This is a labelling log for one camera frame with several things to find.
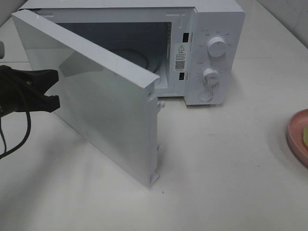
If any white microwave knob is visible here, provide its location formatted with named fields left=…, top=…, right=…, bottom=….
left=207, top=36, right=227, bottom=58
left=202, top=68, right=219, bottom=85

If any pink round plate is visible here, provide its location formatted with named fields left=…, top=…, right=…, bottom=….
left=286, top=109, right=308, bottom=167

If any sandwich with white bread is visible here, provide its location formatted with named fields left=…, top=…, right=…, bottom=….
left=303, top=126, right=308, bottom=147

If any white microwave door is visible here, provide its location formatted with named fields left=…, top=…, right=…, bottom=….
left=12, top=10, right=166, bottom=187

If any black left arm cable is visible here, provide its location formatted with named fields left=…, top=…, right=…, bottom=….
left=0, top=72, right=32, bottom=160

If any white microwave oven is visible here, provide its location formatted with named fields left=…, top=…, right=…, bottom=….
left=17, top=0, right=245, bottom=105

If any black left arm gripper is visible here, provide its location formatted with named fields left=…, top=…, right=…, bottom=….
left=0, top=65, right=60, bottom=116

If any white round door button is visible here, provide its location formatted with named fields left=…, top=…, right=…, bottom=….
left=198, top=90, right=213, bottom=102

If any white warning label sticker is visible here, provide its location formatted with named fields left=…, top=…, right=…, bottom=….
left=173, top=43, right=189, bottom=71

